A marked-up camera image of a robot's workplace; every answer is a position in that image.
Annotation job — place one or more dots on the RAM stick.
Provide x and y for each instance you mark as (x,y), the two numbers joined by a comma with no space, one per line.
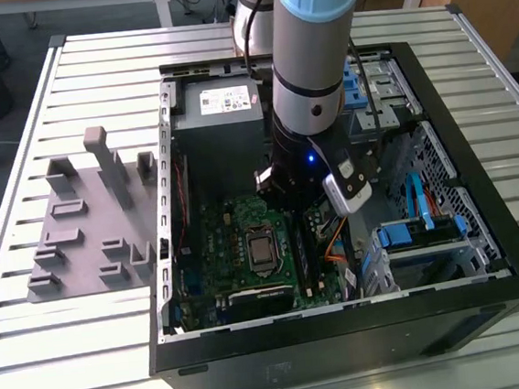
(301,250)

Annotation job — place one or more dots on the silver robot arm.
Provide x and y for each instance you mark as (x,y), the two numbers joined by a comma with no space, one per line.
(315,60)

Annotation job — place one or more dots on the grey power supply unit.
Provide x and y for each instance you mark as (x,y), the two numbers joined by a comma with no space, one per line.
(218,152)

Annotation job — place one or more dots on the silver CPU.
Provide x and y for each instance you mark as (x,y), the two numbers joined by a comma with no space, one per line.
(261,251)

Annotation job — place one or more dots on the green motherboard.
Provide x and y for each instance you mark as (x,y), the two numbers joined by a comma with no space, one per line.
(221,253)

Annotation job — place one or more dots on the metal drive cage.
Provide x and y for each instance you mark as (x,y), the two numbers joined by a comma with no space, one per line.
(390,117)

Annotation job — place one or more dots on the hard disk in blue carrier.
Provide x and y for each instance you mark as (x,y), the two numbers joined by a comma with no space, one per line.
(397,236)

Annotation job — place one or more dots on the black graphics card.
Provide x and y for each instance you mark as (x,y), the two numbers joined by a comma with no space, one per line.
(260,302)

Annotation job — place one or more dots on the metal disk bay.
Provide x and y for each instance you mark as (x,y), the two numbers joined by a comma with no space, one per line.
(430,251)

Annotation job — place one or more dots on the black PC case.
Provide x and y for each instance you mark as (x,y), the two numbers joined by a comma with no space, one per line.
(348,347)

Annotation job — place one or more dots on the grey parts rack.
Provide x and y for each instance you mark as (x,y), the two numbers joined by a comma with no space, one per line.
(86,211)

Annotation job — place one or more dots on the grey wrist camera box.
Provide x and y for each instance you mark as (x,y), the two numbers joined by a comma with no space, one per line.
(346,190)

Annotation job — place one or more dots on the blue plastic drive bracket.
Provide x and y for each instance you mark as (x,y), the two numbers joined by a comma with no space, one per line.
(356,98)

